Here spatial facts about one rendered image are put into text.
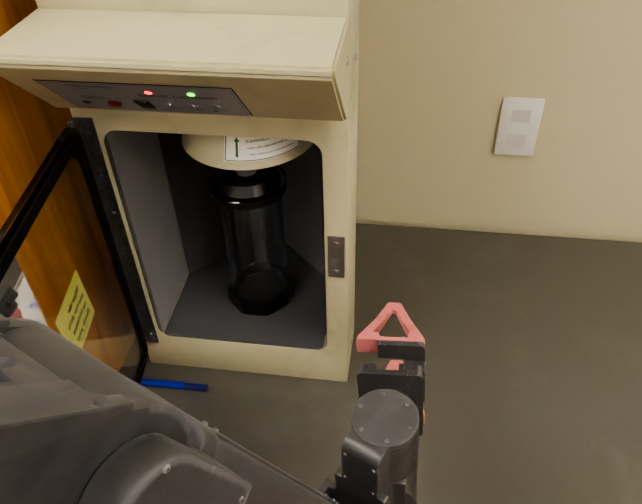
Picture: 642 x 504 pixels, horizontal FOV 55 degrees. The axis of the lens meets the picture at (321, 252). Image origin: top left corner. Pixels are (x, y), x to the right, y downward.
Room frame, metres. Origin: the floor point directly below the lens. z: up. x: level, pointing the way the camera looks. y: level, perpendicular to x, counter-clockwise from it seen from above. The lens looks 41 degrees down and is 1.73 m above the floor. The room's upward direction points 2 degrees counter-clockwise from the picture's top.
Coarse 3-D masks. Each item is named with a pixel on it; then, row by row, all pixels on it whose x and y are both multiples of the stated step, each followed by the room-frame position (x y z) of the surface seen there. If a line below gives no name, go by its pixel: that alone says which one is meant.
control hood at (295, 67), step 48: (0, 48) 0.55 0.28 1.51; (48, 48) 0.54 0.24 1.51; (96, 48) 0.54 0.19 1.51; (144, 48) 0.54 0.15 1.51; (192, 48) 0.53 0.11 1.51; (240, 48) 0.53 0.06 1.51; (288, 48) 0.53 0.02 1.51; (336, 48) 0.52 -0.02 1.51; (48, 96) 0.59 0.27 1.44; (240, 96) 0.54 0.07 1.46; (288, 96) 0.52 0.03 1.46; (336, 96) 0.52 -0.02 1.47
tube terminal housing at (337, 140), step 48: (48, 0) 0.64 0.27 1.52; (96, 0) 0.64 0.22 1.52; (144, 0) 0.63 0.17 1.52; (192, 0) 0.62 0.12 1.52; (240, 0) 0.61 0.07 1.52; (288, 0) 0.61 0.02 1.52; (336, 0) 0.60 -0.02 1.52; (336, 144) 0.60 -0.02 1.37; (336, 192) 0.60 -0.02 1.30; (144, 288) 0.64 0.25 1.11; (336, 288) 0.60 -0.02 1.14; (336, 336) 0.60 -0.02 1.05
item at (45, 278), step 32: (64, 128) 0.61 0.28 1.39; (64, 192) 0.55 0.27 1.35; (64, 224) 0.53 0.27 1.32; (96, 224) 0.60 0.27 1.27; (32, 256) 0.45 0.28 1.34; (64, 256) 0.51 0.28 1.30; (96, 256) 0.57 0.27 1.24; (0, 288) 0.39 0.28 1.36; (32, 288) 0.43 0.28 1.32; (64, 288) 0.48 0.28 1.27; (96, 288) 0.55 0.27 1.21; (64, 320) 0.46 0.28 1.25; (96, 320) 0.52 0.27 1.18; (128, 320) 0.60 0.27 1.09; (96, 352) 0.49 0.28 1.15; (128, 352) 0.57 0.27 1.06
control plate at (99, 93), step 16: (48, 80) 0.55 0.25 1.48; (64, 96) 0.58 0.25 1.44; (80, 96) 0.58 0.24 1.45; (96, 96) 0.57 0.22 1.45; (112, 96) 0.57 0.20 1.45; (128, 96) 0.56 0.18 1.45; (144, 96) 0.56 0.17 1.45; (160, 96) 0.55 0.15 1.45; (176, 96) 0.55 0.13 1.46; (208, 96) 0.54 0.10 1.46; (224, 96) 0.54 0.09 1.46; (192, 112) 0.59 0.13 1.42; (208, 112) 0.58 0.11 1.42; (224, 112) 0.58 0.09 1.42; (240, 112) 0.57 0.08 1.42
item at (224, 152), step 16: (192, 144) 0.67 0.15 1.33; (208, 144) 0.65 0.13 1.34; (224, 144) 0.64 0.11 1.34; (240, 144) 0.64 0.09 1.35; (256, 144) 0.64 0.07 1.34; (272, 144) 0.65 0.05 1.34; (288, 144) 0.65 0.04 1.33; (304, 144) 0.67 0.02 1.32; (208, 160) 0.64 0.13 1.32; (224, 160) 0.64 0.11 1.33; (240, 160) 0.63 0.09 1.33; (256, 160) 0.63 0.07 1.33; (272, 160) 0.64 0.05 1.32; (288, 160) 0.65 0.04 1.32
